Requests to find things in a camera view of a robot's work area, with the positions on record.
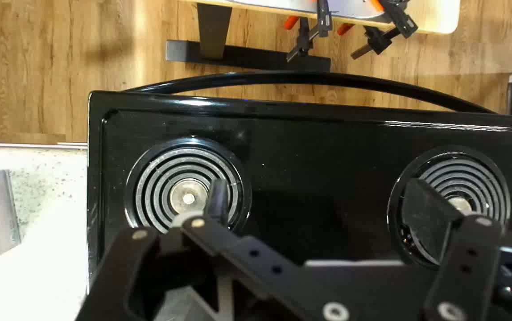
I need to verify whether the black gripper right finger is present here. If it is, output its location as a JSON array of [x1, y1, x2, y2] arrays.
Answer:
[[400, 177, 506, 321]]

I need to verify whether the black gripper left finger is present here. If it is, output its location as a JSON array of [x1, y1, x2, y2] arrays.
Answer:
[[76, 177, 352, 321]]

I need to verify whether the black orange clamp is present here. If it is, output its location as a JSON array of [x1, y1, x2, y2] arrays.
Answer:
[[350, 0, 422, 61], [283, 0, 336, 64]]

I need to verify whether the black electric stove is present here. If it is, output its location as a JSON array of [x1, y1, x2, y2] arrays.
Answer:
[[86, 88, 512, 321]]

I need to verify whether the coil stove burner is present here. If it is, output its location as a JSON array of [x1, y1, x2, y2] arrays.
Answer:
[[388, 148, 512, 266], [124, 137, 252, 236]]

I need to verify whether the black oven door handle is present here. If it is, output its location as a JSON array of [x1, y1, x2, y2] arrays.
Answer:
[[127, 70, 495, 114]]

